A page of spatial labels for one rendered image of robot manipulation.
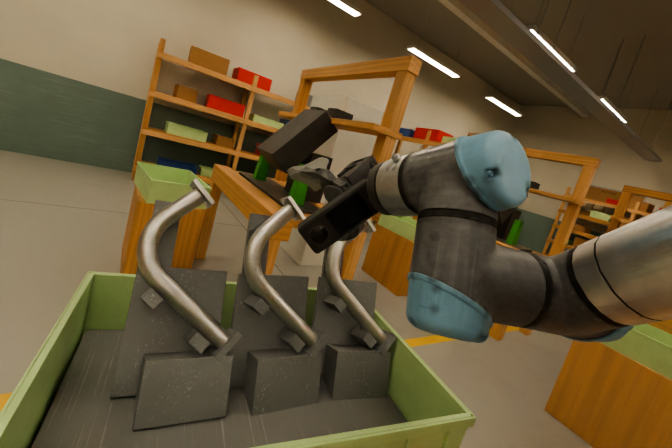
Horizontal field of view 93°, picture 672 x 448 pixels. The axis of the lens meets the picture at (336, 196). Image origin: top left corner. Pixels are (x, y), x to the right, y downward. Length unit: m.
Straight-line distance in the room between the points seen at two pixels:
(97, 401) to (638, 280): 0.68
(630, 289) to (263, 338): 0.56
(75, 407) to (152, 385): 0.11
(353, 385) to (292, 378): 0.14
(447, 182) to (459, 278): 0.09
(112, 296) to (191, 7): 6.08
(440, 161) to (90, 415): 0.59
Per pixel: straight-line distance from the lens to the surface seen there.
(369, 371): 0.76
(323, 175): 0.47
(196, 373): 0.62
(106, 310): 0.81
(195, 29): 6.57
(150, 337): 0.66
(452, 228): 0.30
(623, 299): 0.35
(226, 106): 6.01
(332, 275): 0.69
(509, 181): 0.32
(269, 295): 0.62
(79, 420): 0.66
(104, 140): 6.46
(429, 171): 0.33
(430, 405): 0.73
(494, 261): 0.32
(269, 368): 0.65
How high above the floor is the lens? 1.31
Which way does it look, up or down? 7 degrees down
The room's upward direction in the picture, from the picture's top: 16 degrees clockwise
